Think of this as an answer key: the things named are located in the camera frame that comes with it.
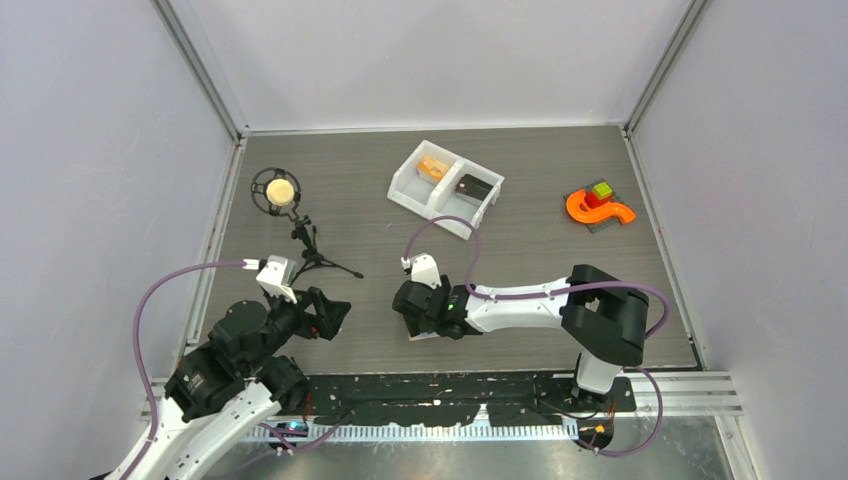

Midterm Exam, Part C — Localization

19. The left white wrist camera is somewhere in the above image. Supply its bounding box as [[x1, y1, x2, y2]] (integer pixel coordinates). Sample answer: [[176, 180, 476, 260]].
[[255, 255, 299, 304]]

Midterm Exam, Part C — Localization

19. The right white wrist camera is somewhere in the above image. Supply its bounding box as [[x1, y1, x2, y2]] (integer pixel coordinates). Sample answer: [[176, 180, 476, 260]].
[[401, 253, 442, 289]]

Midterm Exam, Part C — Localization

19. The black card stack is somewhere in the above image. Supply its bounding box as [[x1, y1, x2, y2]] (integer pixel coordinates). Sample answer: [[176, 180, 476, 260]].
[[454, 174, 494, 206]]

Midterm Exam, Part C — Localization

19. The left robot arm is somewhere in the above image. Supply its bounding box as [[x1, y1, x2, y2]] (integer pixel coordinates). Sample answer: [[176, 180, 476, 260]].
[[106, 287, 351, 479]]

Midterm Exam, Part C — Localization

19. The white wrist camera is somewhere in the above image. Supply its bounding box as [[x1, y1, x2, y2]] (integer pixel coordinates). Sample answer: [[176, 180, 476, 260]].
[[255, 255, 299, 304], [401, 253, 442, 289]]

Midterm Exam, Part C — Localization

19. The beige card holder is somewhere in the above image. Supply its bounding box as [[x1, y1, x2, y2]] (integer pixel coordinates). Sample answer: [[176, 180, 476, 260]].
[[408, 332, 440, 341]]

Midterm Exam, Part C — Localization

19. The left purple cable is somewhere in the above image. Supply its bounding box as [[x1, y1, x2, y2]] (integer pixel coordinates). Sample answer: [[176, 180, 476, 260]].
[[122, 259, 261, 480]]

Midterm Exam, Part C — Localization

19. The orange toy with blocks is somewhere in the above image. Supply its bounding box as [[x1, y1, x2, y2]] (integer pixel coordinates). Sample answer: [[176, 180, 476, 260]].
[[564, 179, 636, 233]]

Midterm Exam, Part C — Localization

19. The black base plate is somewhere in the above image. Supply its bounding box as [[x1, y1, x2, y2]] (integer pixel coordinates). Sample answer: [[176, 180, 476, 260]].
[[279, 372, 636, 427]]

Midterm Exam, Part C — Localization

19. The orange card stack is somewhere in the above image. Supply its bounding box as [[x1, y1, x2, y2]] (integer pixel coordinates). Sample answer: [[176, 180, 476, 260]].
[[416, 155, 451, 185]]

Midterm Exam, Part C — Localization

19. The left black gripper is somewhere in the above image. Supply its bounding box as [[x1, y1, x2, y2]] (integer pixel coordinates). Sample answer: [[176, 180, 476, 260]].
[[243, 282, 350, 373]]

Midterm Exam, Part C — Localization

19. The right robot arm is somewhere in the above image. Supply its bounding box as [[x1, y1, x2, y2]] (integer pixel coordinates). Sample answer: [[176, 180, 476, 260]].
[[392, 265, 649, 411]]

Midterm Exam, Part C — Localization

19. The white two-compartment bin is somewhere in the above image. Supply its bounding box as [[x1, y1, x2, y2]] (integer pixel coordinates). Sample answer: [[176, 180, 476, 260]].
[[387, 140, 504, 240]]

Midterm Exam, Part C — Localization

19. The microphone on black tripod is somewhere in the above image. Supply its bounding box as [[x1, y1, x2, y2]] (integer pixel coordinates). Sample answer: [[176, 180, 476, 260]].
[[250, 167, 364, 282]]

